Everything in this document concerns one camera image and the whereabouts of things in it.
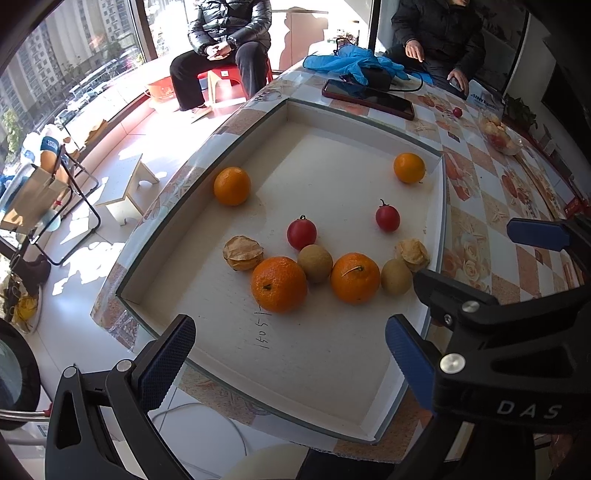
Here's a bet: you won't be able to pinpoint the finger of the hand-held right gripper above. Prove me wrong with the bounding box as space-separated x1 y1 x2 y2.
506 215 591 252
412 269 591 345

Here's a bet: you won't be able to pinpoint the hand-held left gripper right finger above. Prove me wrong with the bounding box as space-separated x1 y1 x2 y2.
385 314 467 480

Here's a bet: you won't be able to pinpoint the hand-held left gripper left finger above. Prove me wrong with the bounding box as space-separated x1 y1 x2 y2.
44 314 197 480

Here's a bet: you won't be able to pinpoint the dried husk physalis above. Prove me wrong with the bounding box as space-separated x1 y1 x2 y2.
223 235 265 272
394 238 430 272

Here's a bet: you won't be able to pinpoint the mandarin with curved stem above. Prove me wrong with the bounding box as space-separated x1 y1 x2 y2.
331 252 382 304

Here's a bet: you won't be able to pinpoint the yellow-orange mandarin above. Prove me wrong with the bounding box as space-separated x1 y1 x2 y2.
393 152 426 184

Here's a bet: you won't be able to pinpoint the large orange mandarin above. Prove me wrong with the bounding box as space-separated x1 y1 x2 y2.
250 256 308 313

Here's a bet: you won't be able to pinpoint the white shallow tray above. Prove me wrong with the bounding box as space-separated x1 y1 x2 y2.
115 96 448 445

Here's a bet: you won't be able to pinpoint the small orange mandarin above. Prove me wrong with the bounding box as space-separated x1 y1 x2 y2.
213 167 252 206

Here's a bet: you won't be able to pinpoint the glass bowl of fruit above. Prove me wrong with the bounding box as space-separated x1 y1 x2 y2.
478 111 525 156

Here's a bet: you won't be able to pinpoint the potted green plant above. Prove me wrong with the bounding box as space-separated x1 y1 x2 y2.
503 95 539 132

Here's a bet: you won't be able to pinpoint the black round object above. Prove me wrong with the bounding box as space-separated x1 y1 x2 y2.
0 318 42 421

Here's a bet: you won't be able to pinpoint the white printed bag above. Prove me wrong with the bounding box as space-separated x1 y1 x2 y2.
467 78 506 112

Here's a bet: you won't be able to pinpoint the dark brown boots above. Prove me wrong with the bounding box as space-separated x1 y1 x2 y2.
9 254 51 296

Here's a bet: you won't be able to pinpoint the black folding chair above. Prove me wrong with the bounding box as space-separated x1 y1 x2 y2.
0 138 102 266

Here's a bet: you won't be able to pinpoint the small wooden stool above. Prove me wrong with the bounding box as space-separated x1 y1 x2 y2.
100 154 160 227

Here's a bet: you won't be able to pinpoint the phone with red case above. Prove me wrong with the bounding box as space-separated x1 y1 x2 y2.
322 79 415 121

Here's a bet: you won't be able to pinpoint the brown paper bag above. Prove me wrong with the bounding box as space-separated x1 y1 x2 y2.
0 164 70 227

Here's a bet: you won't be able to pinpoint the black power bank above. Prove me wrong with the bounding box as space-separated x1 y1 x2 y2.
362 68 395 90

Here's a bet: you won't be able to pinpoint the blue plastic gloves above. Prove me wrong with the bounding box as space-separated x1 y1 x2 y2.
302 46 407 86

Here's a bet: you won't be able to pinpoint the plush toy with blue hat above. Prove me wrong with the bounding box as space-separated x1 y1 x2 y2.
21 131 65 183

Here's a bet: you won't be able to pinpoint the orange basin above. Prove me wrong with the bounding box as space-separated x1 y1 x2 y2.
147 76 178 101

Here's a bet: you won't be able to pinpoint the red plastic stool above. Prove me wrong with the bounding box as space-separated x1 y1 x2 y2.
196 65 273 100

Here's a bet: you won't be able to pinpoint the window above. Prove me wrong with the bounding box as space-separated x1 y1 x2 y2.
0 0 195 185

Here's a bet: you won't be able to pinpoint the black cable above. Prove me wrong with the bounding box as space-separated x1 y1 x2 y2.
335 37 424 93

